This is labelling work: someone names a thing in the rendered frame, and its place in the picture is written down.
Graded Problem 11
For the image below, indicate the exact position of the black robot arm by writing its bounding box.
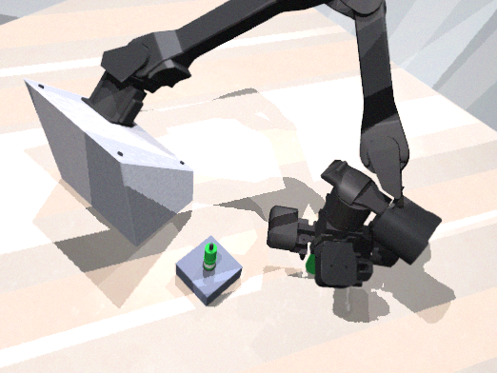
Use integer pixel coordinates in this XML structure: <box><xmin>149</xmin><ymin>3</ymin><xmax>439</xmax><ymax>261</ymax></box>
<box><xmin>80</xmin><ymin>0</ymin><xmax>442</xmax><ymax>289</ymax></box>

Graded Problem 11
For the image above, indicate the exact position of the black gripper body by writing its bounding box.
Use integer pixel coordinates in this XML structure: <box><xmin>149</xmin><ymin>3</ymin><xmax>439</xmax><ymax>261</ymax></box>
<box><xmin>267</xmin><ymin>204</ymin><xmax>399</xmax><ymax>268</ymax></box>

